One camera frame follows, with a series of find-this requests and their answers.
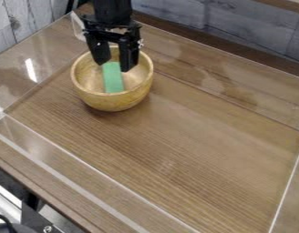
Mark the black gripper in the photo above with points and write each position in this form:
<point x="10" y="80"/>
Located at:
<point x="111" y="25"/>

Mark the green rectangular block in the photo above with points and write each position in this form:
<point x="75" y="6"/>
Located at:
<point x="113" y="78"/>

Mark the round wooden bowl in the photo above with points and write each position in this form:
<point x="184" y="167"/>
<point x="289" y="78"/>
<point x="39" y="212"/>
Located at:
<point x="86" y="75"/>

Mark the clear acrylic corner bracket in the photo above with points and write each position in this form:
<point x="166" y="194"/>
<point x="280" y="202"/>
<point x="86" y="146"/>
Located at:
<point x="78" y="25"/>

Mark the black metal bracket with bolt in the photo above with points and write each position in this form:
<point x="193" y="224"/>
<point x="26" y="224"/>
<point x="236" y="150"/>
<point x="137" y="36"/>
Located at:
<point x="33" y="219"/>

